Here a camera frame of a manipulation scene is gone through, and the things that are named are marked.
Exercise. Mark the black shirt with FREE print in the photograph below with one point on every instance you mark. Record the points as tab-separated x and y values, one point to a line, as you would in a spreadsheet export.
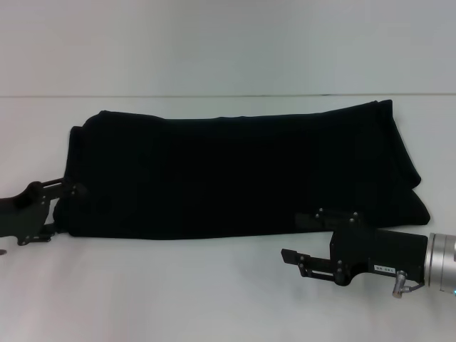
231	171

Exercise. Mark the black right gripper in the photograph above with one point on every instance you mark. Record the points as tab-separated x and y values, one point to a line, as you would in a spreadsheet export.
377	251

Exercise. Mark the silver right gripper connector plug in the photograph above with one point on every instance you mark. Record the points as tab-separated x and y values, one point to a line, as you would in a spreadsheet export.
399	283

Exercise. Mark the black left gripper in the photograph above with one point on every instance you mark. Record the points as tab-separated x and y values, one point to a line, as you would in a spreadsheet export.
25	213

